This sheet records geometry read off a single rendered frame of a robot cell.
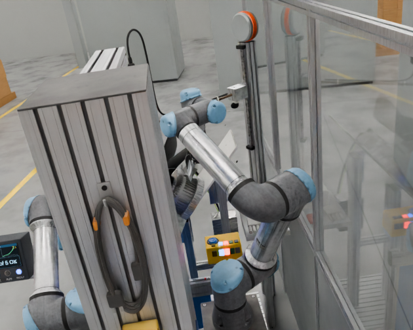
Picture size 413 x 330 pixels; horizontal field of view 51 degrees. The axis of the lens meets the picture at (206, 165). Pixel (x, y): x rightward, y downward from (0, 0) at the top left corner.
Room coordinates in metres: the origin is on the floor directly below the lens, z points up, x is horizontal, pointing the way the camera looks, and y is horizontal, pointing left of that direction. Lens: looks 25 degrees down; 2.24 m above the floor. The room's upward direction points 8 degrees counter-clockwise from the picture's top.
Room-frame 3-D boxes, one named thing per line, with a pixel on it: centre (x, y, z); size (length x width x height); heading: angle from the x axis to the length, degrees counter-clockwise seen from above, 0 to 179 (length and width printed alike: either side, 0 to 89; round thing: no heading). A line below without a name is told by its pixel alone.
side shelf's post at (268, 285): (2.13, -0.27, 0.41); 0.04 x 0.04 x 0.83; 0
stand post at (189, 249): (2.15, 0.17, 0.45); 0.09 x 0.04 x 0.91; 0
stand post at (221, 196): (2.15, -0.06, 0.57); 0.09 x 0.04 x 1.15; 0
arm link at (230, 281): (1.20, -0.02, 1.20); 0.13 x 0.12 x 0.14; 125
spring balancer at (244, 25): (2.43, -0.31, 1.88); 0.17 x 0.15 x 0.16; 0
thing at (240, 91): (2.37, -0.24, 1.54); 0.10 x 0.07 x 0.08; 125
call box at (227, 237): (1.65, -0.02, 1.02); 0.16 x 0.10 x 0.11; 90
